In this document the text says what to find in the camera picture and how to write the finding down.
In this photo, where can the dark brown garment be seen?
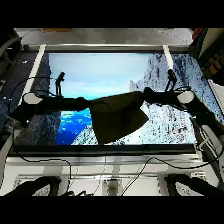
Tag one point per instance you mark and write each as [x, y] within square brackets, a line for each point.
[116, 116]

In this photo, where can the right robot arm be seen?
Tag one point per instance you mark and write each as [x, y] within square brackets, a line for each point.
[200, 111]

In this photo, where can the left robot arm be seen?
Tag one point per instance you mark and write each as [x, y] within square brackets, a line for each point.
[50, 105]

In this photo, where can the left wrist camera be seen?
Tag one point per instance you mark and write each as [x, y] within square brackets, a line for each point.
[60, 81]

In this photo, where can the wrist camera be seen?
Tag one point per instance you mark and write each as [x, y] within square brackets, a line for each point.
[60, 81]
[171, 79]

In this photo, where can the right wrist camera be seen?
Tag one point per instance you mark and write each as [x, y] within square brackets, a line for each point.
[171, 79]

